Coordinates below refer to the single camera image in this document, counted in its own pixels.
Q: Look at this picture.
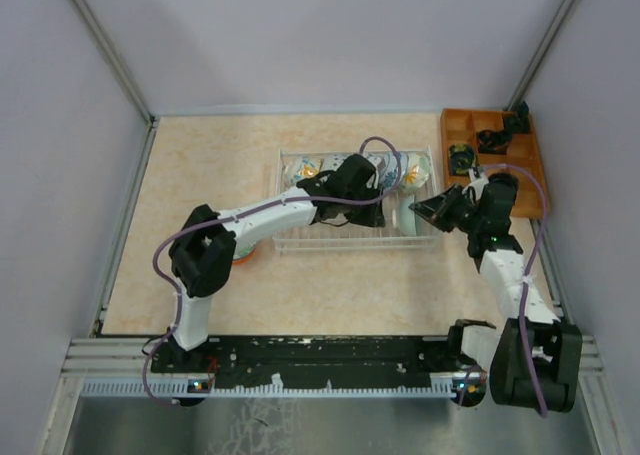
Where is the pale green ringed bowl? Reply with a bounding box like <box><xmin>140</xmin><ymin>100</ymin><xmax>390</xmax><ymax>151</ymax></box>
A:
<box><xmin>392</xmin><ymin>195</ymin><xmax>418</xmax><ymax>237</ymax></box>

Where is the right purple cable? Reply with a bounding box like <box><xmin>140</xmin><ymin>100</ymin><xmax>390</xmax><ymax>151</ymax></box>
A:
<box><xmin>474</xmin><ymin>163</ymin><xmax>550</xmax><ymax>419</ymax></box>

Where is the blue white patterned bowl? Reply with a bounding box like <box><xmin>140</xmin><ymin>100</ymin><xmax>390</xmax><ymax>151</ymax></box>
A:
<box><xmin>385</xmin><ymin>151</ymin><xmax>410</xmax><ymax>193</ymax></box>

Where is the orange bottom stacked bowl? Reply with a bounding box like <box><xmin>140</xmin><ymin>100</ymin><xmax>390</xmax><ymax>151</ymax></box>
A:
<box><xmin>232</xmin><ymin>252</ymin><xmax>254</xmax><ymax>265</ymax></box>

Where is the wooden compartment tray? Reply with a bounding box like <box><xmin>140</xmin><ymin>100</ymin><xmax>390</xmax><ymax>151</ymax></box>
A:
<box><xmin>440</xmin><ymin>107</ymin><xmax>550</xmax><ymax>220</ymax></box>

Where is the purple cable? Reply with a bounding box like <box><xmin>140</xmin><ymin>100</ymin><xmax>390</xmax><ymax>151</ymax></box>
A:
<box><xmin>474</xmin><ymin>163</ymin><xmax>550</xmax><ymax>419</ymax></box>
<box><xmin>143</xmin><ymin>135</ymin><xmax>402</xmax><ymax>406</ymax></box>

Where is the black object tray centre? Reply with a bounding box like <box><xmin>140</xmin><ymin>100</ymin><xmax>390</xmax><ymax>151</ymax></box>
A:
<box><xmin>476</xmin><ymin>130</ymin><xmax>513</xmax><ymax>155</ymax></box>

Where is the black object tray corner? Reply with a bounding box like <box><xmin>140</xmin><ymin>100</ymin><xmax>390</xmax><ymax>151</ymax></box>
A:
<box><xmin>503</xmin><ymin>101</ymin><xmax>531</xmax><ymax>134</ymax></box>

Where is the white wire dish rack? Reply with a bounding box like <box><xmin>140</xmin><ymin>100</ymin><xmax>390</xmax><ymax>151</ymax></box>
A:
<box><xmin>272</xmin><ymin>144</ymin><xmax>444</xmax><ymax>254</ymax></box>

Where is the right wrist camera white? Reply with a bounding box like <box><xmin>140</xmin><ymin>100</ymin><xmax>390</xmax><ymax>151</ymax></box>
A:
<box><xmin>463</xmin><ymin>166</ymin><xmax>489</xmax><ymax>200</ymax></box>

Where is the green leaf pattern bowl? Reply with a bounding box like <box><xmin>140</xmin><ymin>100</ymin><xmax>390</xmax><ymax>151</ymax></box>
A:
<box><xmin>234</xmin><ymin>243</ymin><xmax>256</xmax><ymax>259</ymax></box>

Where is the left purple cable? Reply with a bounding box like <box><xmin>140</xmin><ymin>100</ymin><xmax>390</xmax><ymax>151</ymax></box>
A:
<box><xmin>143</xmin><ymin>135</ymin><xmax>402</xmax><ymax>406</ymax></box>

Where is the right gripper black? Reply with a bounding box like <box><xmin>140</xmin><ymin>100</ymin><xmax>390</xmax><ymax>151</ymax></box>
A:
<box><xmin>409</xmin><ymin>183</ymin><xmax>483</xmax><ymax>235</ymax></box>

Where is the black yellow object in tray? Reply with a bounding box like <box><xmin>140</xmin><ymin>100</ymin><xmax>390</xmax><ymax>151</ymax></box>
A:
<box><xmin>448</xmin><ymin>143</ymin><xmax>478</xmax><ymax>176</ymax></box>

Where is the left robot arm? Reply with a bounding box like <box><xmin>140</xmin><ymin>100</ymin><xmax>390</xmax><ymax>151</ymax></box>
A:
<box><xmin>152</xmin><ymin>154</ymin><xmax>387</xmax><ymax>372</ymax></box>

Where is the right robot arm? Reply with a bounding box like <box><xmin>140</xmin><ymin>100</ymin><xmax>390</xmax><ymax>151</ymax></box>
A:
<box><xmin>410</xmin><ymin>169</ymin><xmax>582</xmax><ymax>417</ymax></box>

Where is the white cable duct strip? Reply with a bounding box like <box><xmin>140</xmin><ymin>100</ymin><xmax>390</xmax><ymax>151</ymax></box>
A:
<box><xmin>82</xmin><ymin>378</ymin><xmax>481</xmax><ymax>397</ymax></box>

